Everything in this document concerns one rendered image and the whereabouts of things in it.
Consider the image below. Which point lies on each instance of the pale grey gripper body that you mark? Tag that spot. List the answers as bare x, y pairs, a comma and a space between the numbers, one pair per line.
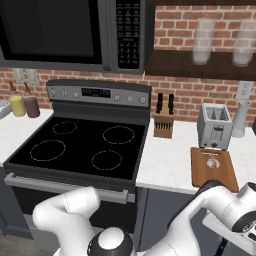
216, 224

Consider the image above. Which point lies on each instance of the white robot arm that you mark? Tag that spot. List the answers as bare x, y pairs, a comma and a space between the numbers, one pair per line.
66, 213

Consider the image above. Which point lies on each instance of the wooden cutting board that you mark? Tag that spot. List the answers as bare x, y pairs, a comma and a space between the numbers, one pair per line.
203, 173

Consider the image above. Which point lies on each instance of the garlic bulb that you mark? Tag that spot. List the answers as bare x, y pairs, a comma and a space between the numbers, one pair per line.
213, 162

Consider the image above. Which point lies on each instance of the grey base cupboard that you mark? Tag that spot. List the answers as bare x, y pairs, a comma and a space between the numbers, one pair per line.
10, 206
160, 213

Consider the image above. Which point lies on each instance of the silver toaster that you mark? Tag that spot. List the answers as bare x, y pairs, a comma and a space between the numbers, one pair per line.
213, 131

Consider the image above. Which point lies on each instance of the dark object at edge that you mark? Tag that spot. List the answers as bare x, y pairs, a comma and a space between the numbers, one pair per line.
254, 126

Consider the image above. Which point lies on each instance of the wooden knife block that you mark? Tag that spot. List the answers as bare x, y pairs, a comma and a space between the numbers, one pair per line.
163, 126

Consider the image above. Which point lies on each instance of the silver stove knob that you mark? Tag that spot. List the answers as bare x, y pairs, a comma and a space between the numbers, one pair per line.
142, 99
130, 98
76, 95
117, 97
64, 94
52, 93

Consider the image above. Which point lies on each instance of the black stove with hob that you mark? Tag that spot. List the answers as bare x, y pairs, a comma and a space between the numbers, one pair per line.
83, 143

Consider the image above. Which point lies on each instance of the clear glass jar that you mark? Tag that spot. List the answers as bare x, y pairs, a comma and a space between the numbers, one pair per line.
203, 40
245, 41

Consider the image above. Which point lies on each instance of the brown squeeze bottle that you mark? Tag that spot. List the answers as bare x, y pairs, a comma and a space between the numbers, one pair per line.
31, 106

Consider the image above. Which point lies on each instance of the dark upper cupboard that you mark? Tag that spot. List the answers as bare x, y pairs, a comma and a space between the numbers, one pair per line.
200, 2

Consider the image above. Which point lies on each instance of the yellow squeeze bottle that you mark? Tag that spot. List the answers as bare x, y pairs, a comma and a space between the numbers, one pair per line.
17, 105

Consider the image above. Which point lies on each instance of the white rounded appliance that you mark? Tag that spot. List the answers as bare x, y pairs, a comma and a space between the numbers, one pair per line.
4, 108

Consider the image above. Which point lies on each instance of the black microwave oven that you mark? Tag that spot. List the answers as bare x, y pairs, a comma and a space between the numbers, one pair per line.
66, 30

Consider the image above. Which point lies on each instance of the white wall outlet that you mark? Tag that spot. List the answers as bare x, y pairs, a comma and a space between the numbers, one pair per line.
245, 90
19, 76
33, 77

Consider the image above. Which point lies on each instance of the dark wooden wall shelf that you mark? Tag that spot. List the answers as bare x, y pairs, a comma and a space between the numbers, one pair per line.
173, 65

